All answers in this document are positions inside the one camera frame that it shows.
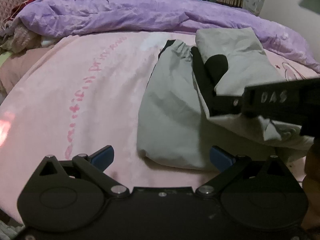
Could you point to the grey and black jacket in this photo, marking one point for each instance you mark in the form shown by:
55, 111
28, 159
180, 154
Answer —
193, 101

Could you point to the pink bed sheet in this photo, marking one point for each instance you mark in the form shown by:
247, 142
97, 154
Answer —
137, 93

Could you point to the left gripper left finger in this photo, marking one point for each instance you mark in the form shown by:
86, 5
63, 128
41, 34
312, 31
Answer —
92, 167

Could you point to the clothes heap beside pillow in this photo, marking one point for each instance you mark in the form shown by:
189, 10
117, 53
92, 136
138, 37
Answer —
17, 37

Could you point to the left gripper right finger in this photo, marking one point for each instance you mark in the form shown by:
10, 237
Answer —
230, 167

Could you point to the purple duvet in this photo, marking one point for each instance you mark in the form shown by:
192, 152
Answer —
61, 18

